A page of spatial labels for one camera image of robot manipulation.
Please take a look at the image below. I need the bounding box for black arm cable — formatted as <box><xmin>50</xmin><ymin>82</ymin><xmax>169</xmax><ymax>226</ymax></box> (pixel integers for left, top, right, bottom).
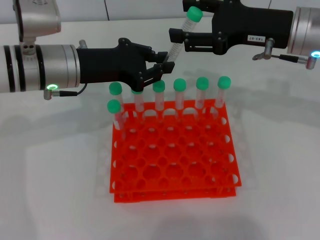
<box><xmin>43</xmin><ymin>83</ymin><xmax>88</xmax><ymax>100</ymax></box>
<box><xmin>272</xmin><ymin>53</ymin><xmax>319</xmax><ymax>70</ymax></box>

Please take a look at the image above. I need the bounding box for orange test tube rack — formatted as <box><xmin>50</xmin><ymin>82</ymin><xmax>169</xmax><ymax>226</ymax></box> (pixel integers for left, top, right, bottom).
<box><xmin>109</xmin><ymin>99</ymin><xmax>243</xmax><ymax>204</ymax></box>

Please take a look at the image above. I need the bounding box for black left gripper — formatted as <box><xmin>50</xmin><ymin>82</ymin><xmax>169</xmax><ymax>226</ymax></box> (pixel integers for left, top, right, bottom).
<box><xmin>76</xmin><ymin>37</ymin><xmax>175</xmax><ymax>93</ymax></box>

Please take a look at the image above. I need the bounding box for silver plug on right gripper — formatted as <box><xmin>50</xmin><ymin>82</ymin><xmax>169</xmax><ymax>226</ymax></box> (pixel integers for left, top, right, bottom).
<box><xmin>251</xmin><ymin>37</ymin><xmax>275</xmax><ymax>61</ymax></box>

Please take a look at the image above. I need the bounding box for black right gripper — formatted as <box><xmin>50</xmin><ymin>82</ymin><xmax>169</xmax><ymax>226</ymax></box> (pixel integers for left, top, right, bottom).
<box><xmin>169</xmin><ymin>0</ymin><xmax>294</xmax><ymax>55</ymax></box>

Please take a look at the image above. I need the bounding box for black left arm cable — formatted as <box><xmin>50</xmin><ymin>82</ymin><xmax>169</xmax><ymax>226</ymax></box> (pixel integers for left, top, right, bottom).
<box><xmin>43</xmin><ymin>83</ymin><xmax>88</xmax><ymax>100</ymax></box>

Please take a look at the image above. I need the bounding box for green capped clear test tube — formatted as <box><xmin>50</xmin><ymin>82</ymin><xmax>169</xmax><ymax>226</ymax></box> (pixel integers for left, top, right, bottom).
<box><xmin>164</xmin><ymin>6</ymin><xmax>204</xmax><ymax>63</ymax></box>
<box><xmin>108</xmin><ymin>81</ymin><xmax>125</xmax><ymax>118</ymax></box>
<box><xmin>216</xmin><ymin>75</ymin><xmax>232</xmax><ymax>111</ymax></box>
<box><xmin>173</xmin><ymin>78</ymin><xmax>187</xmax><ymax>117</ymax></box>
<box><xmin>106</xmin><ymin>99</ymin><xmax>127</xmax><ymax>141</ymax></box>
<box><xmin>131</xmin><ymin>88</ymin><xmax>146</xmax><ymax>121</ymax></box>
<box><xmin>152</xmin><ymin>80</ymin><xmax>166</xmax><ymax>118</ymax></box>
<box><xmin>195</xmin><ymin>76</ymin><xmax>210</xmax><ymax>111</ymax></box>

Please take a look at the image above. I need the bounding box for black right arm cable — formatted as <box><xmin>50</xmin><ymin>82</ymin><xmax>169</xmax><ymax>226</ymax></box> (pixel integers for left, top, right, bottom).
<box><xmin>272</xmin><ymin>53</ymin><xmax>319</xmax><ymax>70</ymax></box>

